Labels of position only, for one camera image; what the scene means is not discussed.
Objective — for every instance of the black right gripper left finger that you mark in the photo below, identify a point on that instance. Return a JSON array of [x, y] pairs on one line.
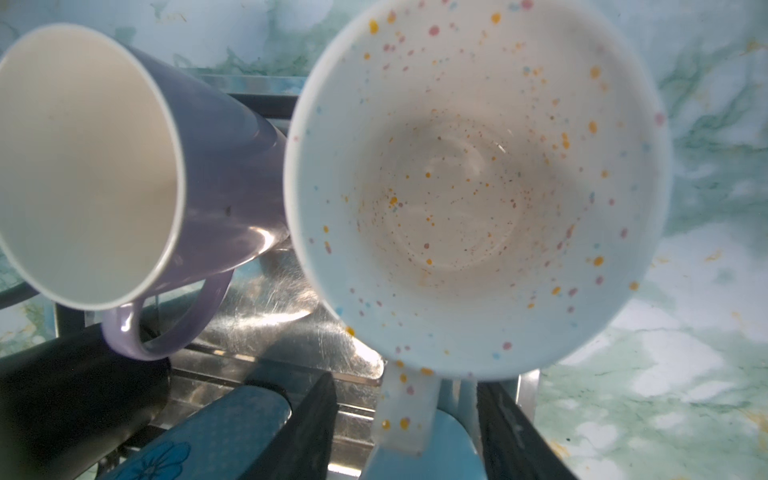
[[302, 447]]

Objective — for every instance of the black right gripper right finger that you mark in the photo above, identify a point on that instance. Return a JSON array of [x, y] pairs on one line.
[[512, 447]]

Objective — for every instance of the blue handled cream mug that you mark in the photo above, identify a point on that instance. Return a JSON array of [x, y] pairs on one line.
[[455, 447]]

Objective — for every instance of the black mug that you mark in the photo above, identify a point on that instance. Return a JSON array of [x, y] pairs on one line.
[[69, 402]]

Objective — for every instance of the white ceramic mug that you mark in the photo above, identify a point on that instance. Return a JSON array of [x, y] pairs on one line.
[[475, 189]]

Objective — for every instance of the purple ceramic mug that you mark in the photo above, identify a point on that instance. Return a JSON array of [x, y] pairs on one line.
[[129, 188]]

